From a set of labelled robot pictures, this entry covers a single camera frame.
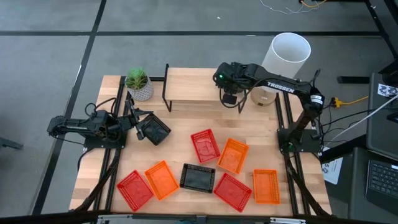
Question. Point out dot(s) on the red plastic basket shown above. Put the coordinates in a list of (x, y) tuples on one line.
[(135, 190), (232, 192), (205, 146)]

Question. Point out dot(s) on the black laptop keyboard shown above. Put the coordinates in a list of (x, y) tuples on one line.
[(384, 183)]

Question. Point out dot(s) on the black side desk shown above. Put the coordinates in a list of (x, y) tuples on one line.
[(381, 133)]

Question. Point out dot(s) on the black aluminium frame rail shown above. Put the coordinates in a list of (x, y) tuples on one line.
[(109, 174), (292, 183)]

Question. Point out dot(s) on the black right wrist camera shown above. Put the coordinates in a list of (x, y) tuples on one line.
[(230, 99)]

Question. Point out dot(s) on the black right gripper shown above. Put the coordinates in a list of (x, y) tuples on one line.
[(231, 76)]

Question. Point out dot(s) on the wooden shelf with metal legs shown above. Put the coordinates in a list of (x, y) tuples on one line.
[(189, 84)]

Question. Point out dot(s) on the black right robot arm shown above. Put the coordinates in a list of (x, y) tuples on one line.
[(280, 84)]

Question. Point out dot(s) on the white paper sheet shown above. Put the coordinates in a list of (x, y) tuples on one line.
[(332, 169)]

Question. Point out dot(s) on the green artificial plant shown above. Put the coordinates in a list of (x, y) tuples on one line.
[(136, 77)]

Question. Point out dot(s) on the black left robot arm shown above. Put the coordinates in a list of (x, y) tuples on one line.
[(71, 126)]

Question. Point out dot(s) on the orange plastic basket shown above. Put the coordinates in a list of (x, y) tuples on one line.
[(161, 180), (233, 155), (266, 186)]

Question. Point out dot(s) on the white patterned plant pot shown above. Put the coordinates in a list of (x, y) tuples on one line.
[(143, 92)]

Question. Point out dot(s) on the black plastic basket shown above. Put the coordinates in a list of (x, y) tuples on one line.
[(155, 129), (197, 178), (46, 219)]

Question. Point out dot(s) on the white printed tag paper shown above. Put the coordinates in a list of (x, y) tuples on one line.
[(385, 90)]

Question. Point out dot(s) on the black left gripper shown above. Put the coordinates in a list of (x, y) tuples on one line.
[(130, 121)]

